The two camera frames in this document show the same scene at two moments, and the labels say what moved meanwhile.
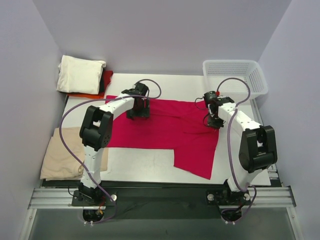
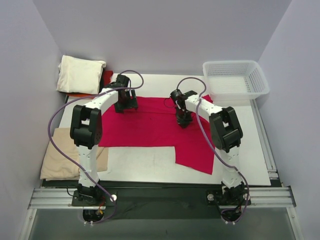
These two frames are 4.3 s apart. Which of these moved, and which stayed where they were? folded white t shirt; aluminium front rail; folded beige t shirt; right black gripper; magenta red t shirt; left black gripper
Moved: left black gripper; right black gripper
Stayed: folded beige t shirt; aluminium front rail; folded white t shirt; magenta red t shirt
